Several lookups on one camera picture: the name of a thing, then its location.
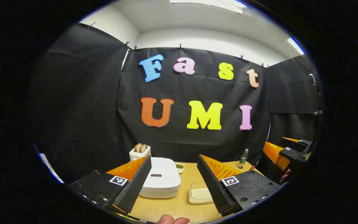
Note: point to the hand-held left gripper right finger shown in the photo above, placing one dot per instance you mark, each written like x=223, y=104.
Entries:
x=211, y=186

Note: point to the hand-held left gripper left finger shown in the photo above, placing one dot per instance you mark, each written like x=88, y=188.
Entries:
x=135, y=186

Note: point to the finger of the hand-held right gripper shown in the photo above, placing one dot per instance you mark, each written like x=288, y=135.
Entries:
x=273, y=154
x=303, y=142

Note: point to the cream rice box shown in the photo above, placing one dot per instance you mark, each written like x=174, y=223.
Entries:
x=199, y=194

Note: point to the white rice cooker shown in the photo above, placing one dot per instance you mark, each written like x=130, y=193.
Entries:
x=163, y=183

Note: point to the clear plastic water bottle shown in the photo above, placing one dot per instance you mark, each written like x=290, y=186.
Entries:
x=243, y=157

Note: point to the white toaster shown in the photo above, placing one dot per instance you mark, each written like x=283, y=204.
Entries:
x=137, y=155

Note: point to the white divided grain dish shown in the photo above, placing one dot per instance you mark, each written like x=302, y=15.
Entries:
x=179, y=167

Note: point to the brown toast slice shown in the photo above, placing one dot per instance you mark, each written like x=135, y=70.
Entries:
x=137, y=147
x=143, y=148

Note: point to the black backdrop cloth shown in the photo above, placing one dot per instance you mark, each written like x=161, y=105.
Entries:
x=179, y=140

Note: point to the ceiling light panel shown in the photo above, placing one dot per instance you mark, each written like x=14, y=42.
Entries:
x=296, y=45
x=210, y=4

